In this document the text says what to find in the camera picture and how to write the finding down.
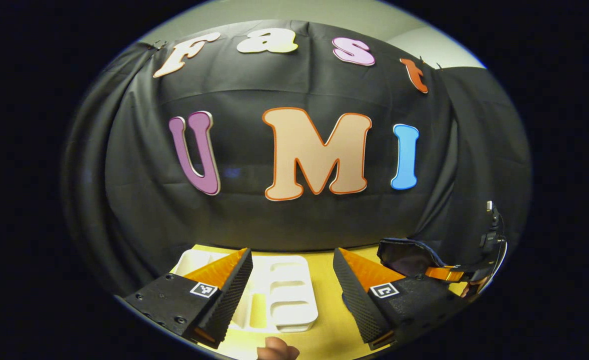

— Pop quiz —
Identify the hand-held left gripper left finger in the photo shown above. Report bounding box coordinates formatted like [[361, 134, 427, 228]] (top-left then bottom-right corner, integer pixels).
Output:
[[123, 248, 254, 349]]

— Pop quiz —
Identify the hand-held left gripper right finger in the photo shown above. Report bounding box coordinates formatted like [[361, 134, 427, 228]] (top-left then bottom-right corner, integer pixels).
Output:
[[332, 247, 468, 351]]

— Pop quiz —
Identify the blue schoolbag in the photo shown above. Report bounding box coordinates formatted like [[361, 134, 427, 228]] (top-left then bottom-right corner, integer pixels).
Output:
[[377, 237, 470, 281]]

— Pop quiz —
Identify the white bookshelf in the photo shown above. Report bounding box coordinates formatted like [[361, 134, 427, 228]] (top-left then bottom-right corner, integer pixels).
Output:
[[169, 248, 320, 334]]

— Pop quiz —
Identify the black backdrop cloth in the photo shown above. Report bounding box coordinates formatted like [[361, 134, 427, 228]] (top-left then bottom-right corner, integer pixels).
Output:
[[62, 20, 533, 301]]

